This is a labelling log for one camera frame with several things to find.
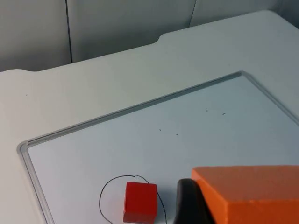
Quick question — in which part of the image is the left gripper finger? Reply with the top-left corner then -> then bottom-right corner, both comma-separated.
172,178 -> 214,224

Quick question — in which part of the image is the red cube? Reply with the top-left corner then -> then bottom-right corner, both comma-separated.
122,181 -> 158,224

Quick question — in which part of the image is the orange cube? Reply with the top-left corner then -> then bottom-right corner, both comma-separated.
191,165 -> 299,224

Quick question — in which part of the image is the grey-framed whiteboard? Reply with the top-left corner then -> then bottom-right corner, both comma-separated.
16,70 -> 299,224

